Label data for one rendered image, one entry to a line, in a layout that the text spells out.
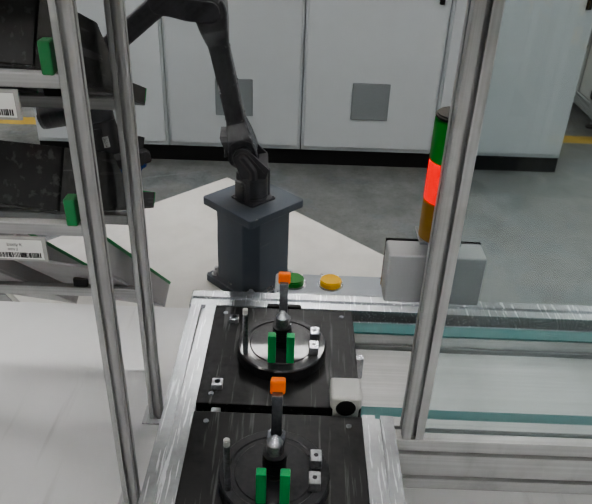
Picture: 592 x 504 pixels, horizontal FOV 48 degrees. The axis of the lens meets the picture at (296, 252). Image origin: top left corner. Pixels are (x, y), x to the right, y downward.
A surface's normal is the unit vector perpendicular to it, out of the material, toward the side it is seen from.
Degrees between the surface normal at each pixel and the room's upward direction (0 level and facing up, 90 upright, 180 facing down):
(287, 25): 90
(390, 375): 0
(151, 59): 90
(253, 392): 0
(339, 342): 0
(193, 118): 90
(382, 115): 90
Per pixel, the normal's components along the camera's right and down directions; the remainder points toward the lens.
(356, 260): 0.04, -0.86
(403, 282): -0.02, 0.51
